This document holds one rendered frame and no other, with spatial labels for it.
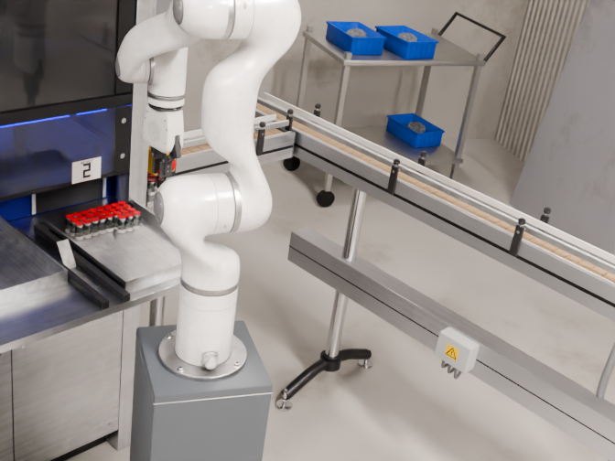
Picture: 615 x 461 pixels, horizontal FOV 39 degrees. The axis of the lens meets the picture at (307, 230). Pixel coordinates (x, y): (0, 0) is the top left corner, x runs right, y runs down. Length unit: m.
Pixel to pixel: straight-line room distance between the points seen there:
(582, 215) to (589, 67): 0.77
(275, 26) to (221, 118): 0.19
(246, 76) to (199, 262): 0.38
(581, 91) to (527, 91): 1.06
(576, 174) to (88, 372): 2.92
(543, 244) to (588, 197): 2.14
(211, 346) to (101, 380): 0.94
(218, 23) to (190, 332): 0.65
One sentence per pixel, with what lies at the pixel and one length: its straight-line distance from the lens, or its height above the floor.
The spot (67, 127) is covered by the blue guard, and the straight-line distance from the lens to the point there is 2.26.
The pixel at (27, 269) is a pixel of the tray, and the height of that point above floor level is 0.88.
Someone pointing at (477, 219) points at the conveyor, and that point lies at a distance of 2.56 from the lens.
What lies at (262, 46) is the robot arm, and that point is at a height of 1.56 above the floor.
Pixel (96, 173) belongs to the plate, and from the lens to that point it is 2.35.
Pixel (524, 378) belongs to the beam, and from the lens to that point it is 2.67.
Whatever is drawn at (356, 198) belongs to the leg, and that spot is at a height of 0.79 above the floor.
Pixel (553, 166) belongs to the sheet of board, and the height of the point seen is 0.34.
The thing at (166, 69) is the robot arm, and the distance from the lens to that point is 1.95.
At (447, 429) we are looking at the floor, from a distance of 3.25.
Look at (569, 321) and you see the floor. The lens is 4.12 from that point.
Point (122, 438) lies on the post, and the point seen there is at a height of 0.05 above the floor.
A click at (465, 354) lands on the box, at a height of 0.52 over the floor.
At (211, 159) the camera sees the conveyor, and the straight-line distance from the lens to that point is 2.74.
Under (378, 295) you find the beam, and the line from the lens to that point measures 2.92.
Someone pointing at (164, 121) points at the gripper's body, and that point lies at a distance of 1.99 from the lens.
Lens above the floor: 1.98
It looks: 27 degrees down
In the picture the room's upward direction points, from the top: 9 degrees clockwise
